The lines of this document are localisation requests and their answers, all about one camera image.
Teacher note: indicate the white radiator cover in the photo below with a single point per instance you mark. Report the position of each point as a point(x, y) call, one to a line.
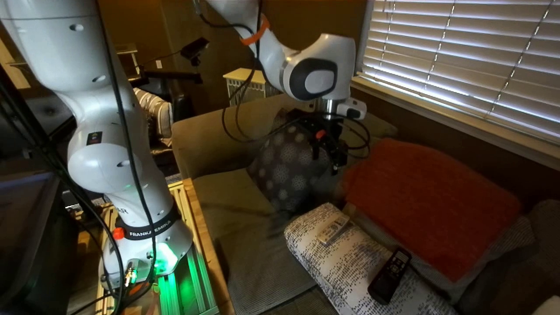
point(245, 85)

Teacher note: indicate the grey remote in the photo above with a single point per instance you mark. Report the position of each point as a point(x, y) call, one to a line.
point(333, 229)

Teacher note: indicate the white black speckled pillow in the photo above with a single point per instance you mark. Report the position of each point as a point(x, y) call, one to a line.
point(345, 267)

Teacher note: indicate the grey checked cloth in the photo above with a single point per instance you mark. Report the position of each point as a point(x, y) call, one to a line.
point(258, 271)

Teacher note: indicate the striped cushion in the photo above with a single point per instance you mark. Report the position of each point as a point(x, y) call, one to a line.
point(156, 111)

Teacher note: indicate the black monitor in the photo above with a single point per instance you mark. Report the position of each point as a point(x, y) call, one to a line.
point(30, 236)

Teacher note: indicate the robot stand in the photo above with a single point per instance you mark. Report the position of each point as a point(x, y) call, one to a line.
point(199, 227)

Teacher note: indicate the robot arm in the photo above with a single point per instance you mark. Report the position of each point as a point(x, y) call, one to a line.
point(100, 162)

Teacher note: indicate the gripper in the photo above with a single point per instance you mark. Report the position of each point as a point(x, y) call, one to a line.
point(327, 133)

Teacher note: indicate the dark chair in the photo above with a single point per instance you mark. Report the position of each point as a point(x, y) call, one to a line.
point(179, 94)

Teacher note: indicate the black remote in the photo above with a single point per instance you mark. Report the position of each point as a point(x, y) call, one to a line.
point(389, 275)

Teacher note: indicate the camera on mount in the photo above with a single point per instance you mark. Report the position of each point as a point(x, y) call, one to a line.
point(195, 48)

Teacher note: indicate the window blinds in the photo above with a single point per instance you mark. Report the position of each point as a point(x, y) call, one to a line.
point(472, 52)

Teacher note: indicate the beige sofa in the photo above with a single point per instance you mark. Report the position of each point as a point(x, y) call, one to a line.
point(210, 140)

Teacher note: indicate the grey patterned cushion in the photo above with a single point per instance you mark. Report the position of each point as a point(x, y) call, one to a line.
point(284, 170)

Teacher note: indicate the orange brown fleece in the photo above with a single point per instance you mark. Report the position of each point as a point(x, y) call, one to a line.
point(428, 201)

